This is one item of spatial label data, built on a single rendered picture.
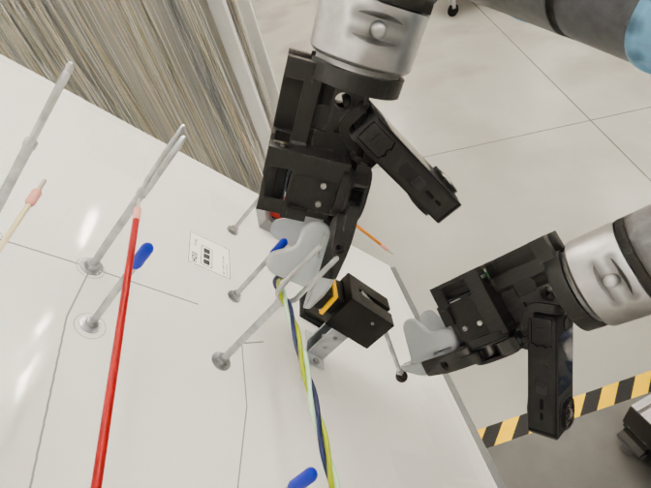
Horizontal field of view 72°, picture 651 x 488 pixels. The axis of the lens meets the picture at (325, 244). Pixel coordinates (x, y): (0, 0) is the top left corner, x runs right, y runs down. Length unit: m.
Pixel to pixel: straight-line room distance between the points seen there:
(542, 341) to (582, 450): 1.21
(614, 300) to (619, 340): 1.46
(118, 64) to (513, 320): 0.91
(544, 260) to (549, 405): 0.12
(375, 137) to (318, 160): 0.04
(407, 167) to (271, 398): 0.23
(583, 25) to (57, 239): 0.38
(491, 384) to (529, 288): 1.26
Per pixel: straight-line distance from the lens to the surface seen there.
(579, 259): 0.39
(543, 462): 1.59
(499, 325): 0.42
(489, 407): 1.64
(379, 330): 0.45
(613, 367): 1.78
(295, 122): 0.34
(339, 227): 0.34
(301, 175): 0.34
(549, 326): 0.42
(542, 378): 0.44
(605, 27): 0.29
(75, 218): 0.43
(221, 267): 0.48
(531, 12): 0.34
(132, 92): 1.10
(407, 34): 0.32
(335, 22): 0.32
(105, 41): 1.05
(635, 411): 1.46
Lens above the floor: 1.48
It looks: 43 degrees down
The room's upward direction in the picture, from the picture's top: 18 degrees counter-clockwise
